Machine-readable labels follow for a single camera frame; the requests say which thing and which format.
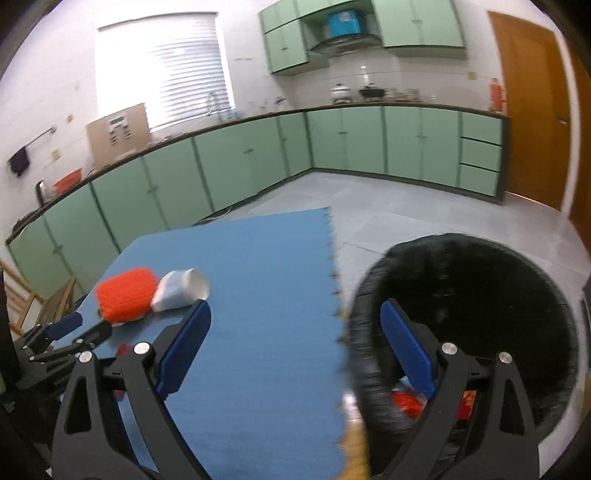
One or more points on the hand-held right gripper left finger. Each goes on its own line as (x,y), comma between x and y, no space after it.
(184,350)

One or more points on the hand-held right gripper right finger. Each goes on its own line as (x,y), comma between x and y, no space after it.
(408,350)

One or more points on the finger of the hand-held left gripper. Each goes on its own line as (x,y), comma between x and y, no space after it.
(94,334)
(64,324)

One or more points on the red snack packet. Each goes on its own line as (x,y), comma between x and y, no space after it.
(407,401)

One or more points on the orange foam net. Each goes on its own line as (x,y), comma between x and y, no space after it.
(124,293)

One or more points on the red paper carton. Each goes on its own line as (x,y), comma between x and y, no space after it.
(467,404)

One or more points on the bin with black bag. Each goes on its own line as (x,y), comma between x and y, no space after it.
(485,300)

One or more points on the wooden chair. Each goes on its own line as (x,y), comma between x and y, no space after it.
(25,300)

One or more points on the pale paper cup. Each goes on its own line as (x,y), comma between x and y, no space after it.
(178,288)

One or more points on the blue foam table mat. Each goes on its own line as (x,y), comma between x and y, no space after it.
(258,300)

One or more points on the steel electric kettle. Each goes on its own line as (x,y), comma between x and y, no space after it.
(43,193)

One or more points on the red plastic basin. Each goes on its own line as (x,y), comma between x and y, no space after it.
(68,181)

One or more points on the dark cloth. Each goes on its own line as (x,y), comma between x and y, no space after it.
(19,162)

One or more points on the cardboard box on counter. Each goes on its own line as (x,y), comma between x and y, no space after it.
(97,147)

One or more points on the white device on board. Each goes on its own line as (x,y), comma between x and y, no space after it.
(118,129)

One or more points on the green base cabinets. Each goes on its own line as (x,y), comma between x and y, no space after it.
(360,138)

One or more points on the black wok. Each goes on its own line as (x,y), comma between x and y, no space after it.
(371,92)

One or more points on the white cooking pot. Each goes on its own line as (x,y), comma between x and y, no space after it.
(340,93)

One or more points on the red thermos flask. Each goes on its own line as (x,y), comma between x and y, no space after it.
(497,96)

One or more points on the white window blind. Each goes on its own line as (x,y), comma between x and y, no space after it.
(184,69)

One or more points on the black range hood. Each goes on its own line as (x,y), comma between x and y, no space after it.
(344,44)

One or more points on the metal towel rail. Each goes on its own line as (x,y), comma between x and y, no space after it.
(37,138)

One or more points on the green wall cabinets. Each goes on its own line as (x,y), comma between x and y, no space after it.
(415,23)

